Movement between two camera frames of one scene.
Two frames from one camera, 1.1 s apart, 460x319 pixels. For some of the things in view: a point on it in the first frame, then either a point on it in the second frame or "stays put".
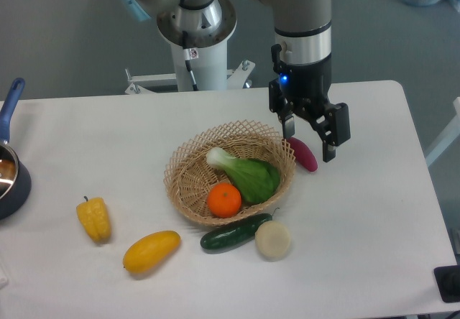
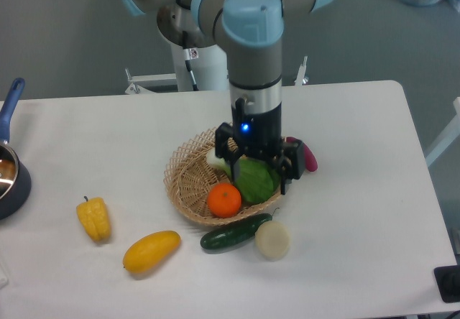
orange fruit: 224,200 stays put
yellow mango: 149,252 stays put
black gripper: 305,90 -> 258,134
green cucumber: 233,232 stays put
